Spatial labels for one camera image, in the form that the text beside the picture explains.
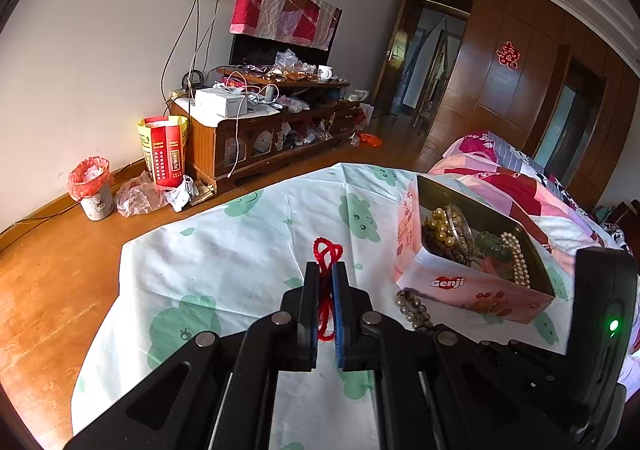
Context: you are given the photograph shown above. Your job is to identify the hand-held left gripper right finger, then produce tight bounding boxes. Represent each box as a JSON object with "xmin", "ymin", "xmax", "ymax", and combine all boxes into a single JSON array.
[{"xmin": 331, "ymin": 262, "xmax": 571, "ymax": 450}]

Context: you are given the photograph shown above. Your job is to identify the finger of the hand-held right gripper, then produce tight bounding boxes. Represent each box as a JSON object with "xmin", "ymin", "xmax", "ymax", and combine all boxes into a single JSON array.
[{"xmin": 477, "ymin": 339, "xmax": 573, "ymax": 412}]

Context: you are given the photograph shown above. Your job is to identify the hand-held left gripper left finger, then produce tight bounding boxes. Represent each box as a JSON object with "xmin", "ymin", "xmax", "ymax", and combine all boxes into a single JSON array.
[{"xmin": 64, "ymin": 261, "xmax": 321, "ymax": 450}]

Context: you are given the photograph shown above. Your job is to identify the red knotted cord charm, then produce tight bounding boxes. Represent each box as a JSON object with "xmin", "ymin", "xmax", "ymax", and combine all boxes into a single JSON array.
[{"xmin": 312, "ymin": 237, "xmax": 346, "ymax": 343}]

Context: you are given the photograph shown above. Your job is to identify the small cream pearl necklace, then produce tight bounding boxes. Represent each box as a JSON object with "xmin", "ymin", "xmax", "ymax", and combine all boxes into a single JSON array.
[{"xmin": 500, "ymin": 231, "xmax": 532, "ymax": 287}]

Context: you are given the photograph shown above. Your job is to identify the pink metal tin box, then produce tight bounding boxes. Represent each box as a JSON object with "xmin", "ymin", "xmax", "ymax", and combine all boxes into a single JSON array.
[{"xmin": 393, "ymin": 175, "xmax": 557, "ymax": 325}]

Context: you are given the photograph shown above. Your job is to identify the green jade bangle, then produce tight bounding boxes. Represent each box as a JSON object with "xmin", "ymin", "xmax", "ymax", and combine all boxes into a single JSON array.
[{"xmin": 474, "ymin": 231, "xmax": 513, "ymax": 263}]

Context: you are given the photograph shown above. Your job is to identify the large gold pearl necklace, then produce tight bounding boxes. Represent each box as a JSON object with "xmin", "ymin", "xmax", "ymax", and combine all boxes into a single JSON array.
[{"xmin": 424, "ymin": 207, "xmax": 473, "ymax": 251}]

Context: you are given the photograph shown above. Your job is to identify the silver bangle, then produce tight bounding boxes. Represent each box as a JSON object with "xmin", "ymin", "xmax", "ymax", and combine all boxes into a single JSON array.
[{"xmin": 445, "ymin": 204, "xmax": 476, "ymax": 255}]

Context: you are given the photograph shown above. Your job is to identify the wooden bed headboard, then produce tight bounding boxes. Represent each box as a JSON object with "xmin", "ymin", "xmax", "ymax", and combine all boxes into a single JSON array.
[{"xmin": 607, "ymin": 200, "xmax": 640, "ymax": 231}]

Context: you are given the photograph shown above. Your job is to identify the white green printed tablecloth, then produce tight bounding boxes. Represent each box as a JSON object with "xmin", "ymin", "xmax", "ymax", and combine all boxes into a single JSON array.
[{"xmin": 70, "ymin": 162, "xmax": 601, "ymax": 450}]

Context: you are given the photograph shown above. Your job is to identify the pink patchwork quilt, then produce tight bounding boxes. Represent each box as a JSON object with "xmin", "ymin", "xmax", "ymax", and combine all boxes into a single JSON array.
[{"xmin": 430, "ymin": 131, "xmax": 640, "ymax": 261}]

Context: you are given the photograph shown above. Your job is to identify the wooden television cabinet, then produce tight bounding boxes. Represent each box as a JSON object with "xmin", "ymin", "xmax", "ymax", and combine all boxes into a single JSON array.
[{"xmin": 170, "ymin": 67, "xmax": 373, "ymax": 191}]

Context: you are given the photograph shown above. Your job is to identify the crumpled clear plastic bag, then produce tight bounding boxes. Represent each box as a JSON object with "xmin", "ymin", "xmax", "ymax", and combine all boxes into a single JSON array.
[{"xmin": 115, "ymin": 172, "xmax": 193, "ymax": 218}]

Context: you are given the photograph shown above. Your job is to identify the red yellow paper bag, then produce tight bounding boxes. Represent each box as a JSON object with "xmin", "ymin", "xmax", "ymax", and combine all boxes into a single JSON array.
[{"xmin": 137, "ymin": 116, "xmax": 190, "ymax": 188}]

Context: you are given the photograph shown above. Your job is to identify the brown wooden wardrobe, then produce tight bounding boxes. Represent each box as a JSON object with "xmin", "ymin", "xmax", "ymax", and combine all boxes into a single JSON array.
[{"xmin": 372, "ymin": 0, "xmax": 640, "ymax": 211}]

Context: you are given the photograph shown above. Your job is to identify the white cardboard box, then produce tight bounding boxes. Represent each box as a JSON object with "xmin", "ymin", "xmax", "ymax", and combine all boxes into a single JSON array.
[{"xmin": 194, "ymin": 87, "xmax": 251, "ymax": 119}]

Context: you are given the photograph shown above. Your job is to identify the trash bin with red bag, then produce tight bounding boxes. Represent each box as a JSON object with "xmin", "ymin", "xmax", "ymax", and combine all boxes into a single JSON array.
[{"xmin": 67, "ymin": 156, "xmax": 115, "ymax": 221}]

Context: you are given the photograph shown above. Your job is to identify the red paper cut decoration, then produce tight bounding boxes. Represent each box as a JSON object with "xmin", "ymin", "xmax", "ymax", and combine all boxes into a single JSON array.
[{"xmin": 496, "ymin": 40, "xmax": 522, "ymax": 70}]

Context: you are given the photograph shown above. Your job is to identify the black television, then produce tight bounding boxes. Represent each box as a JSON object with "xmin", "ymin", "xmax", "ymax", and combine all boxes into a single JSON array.
[{"xmin": 229, "ymin": 34, "xmax": 333, "ymax": 73}]

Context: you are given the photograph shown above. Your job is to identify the red patchwork cover cloth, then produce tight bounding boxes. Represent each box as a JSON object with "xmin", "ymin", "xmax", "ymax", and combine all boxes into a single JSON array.
[{"xmin": 230, "ymin": 0, "xmax": 343, "ymax": 51}]

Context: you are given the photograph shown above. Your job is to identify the brown bead bracelet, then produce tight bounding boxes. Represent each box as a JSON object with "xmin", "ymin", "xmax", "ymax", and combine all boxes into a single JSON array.
[{"xmin": 395, "ymin": 289, "xmax": 435, "ymax": 331}]

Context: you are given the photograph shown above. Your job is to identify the small brown bead string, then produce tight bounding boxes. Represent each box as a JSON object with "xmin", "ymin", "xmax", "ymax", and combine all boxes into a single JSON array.
[{"xmin": 425, "ymin": 237, "xmax": 481, "ymax": 271}]

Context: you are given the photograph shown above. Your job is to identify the hanging power cables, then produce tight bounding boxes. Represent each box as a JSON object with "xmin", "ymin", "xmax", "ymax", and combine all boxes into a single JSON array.
[{"xmin": 160, "ymin": 0, "xmax": 221, "ymax": 105}]

